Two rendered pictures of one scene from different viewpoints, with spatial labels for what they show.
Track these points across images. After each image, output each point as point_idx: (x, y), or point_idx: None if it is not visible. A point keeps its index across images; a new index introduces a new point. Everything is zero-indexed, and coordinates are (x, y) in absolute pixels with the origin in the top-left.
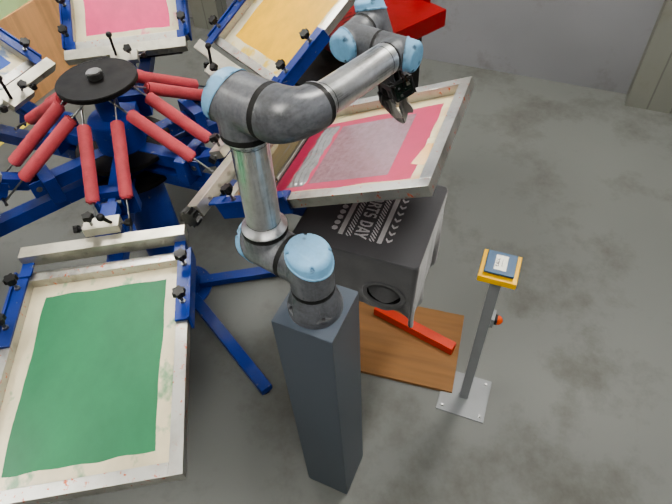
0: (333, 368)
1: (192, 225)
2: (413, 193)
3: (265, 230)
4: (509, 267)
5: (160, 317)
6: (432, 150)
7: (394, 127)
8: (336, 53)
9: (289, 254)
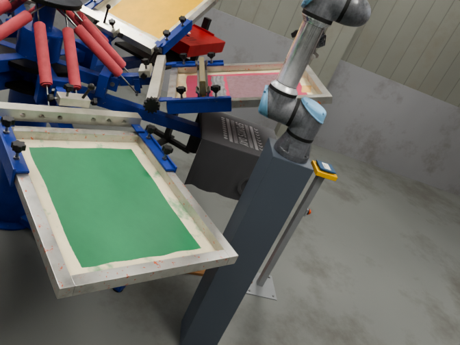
0: (298, 196)
1: (151, 111)
2: (322, 100)
3: (294, 87)
4: (330, 168)
5: (144, 170)
6: (317, 84)
7: (269, 78)
8: None
9: (309, 103)
